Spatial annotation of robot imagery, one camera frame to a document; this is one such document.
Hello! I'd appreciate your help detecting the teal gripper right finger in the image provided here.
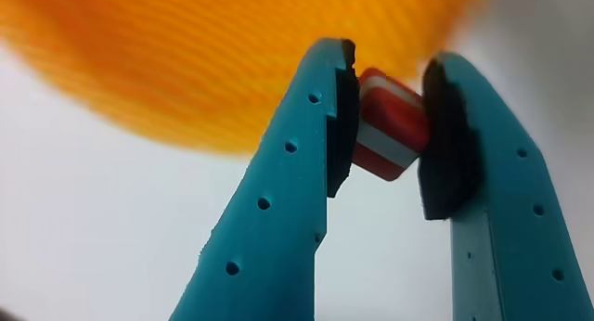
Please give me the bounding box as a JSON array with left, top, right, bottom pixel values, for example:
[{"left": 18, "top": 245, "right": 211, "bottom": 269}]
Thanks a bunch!
[{"left": 417, "top": 51, "right": 594, "bottom": 321}]

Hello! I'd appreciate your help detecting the red white striped cube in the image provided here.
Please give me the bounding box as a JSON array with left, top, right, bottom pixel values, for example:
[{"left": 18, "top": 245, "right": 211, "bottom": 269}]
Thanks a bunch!
[{"left": 351, "top": 66, "right": 433, "bottom": 184}]

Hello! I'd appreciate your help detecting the yellow honeycomb basket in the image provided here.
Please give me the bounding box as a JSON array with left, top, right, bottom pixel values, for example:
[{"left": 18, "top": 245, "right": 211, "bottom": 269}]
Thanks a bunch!
[{"left": 0, "top": 0, "right": 494, "bottom": 158}]

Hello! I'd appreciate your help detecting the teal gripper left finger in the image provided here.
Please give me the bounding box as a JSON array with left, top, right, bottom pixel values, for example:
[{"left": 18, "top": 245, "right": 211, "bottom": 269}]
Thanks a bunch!
[{"left": 168, "top": 37, "right": 361, "bottom": 321}]

